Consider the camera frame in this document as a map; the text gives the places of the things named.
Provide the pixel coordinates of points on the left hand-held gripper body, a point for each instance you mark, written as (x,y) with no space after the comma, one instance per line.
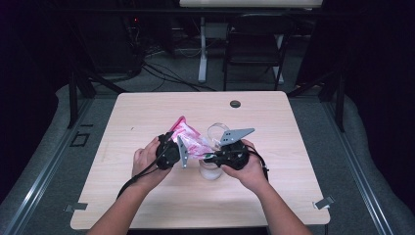
(168,153)

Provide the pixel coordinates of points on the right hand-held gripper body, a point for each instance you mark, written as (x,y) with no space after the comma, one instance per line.
(235,155)

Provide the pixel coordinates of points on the clear jar with hinged lid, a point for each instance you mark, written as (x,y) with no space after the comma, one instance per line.
(211,173)

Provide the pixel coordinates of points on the pink and white plastic bag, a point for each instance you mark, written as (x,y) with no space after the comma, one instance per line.
(192,140)

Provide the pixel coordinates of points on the person's right hand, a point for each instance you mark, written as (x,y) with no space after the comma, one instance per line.
(253,173)

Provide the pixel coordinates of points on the person's left hand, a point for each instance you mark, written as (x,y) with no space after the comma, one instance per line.
(145,166)

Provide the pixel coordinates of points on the white desk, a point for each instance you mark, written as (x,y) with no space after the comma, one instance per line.
(203,49)

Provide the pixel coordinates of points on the grey tape strip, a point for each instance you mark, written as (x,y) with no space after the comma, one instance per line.
(323,202)
(78,206)

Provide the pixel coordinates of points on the black metal stand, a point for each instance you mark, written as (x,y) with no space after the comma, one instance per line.
(72,98)
(340,104)

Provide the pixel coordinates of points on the black equipment cabinet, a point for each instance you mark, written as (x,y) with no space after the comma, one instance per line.
(107,45)

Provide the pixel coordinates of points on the black folding chair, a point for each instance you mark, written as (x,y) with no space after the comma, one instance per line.
(254,42)

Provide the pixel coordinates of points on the metal floor rail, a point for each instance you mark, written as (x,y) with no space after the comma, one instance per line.
(39,182)
(359,169)

